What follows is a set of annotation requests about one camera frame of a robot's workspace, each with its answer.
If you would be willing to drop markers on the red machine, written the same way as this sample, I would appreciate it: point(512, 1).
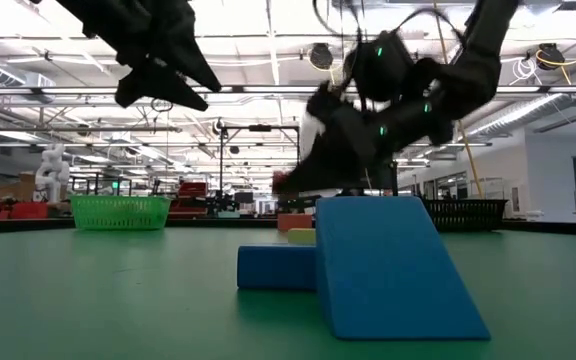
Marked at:
point(23, 210)

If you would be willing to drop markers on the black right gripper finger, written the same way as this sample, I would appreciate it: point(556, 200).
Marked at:
point(328, 162)
point(328, 185)

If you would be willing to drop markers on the red notched block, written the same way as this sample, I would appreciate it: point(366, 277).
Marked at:
point(295, 222)

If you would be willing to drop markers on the cardboard box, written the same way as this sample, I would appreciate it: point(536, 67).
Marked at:
point(18, 189)

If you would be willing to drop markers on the white building pillar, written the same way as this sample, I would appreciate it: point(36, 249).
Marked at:
point(313, 130)

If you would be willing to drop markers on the blue wedge block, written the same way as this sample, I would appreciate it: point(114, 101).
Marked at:
point(393, 270)

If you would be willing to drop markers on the green plastic basket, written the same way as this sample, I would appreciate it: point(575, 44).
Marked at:
point(120, 212)

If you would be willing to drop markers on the white robot figure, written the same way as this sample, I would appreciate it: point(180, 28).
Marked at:
point(53, 172)

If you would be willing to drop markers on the blue rectangular block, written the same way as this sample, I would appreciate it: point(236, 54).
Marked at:
point(275, 267)

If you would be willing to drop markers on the black gantry frame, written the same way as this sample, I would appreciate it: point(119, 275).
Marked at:
point(260, 128)

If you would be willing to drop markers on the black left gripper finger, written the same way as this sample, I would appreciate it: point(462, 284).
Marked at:
point(158, 85)
point(188, 60)

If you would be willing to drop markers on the black plastic basket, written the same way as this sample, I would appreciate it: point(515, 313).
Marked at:
point(468, 215)

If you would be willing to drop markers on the ceiling light strip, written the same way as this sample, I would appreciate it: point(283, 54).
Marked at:
point(268, 89)

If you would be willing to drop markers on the red tool cabinet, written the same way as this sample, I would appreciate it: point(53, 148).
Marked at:
point(193, 195)

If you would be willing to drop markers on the yellow cube block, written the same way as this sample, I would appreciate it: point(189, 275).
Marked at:
point(302, 236)

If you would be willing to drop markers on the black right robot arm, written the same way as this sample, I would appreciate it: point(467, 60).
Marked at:
point(483, 50)

